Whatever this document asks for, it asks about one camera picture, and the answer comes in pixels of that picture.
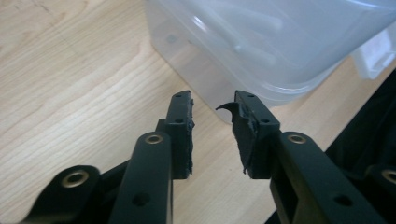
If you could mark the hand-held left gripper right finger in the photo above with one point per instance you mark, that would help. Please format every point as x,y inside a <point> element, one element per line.
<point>253,146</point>

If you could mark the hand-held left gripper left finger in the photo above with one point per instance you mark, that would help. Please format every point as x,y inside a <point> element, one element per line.
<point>180,137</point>

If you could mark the clear plastic storage box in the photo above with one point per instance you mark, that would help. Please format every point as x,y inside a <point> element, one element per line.
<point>258,49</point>

